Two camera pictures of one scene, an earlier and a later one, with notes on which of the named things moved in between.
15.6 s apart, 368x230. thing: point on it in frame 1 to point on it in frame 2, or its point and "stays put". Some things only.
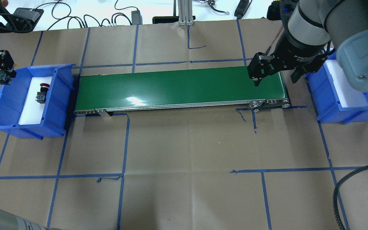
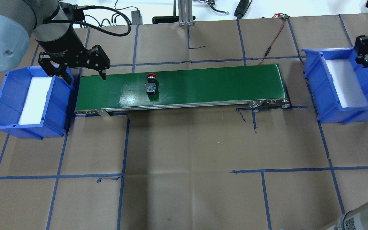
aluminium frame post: (185, 12) stays put
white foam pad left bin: (33, 111) stays put
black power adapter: (137, 18) stays put
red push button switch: (41, 97) to (150, 87)
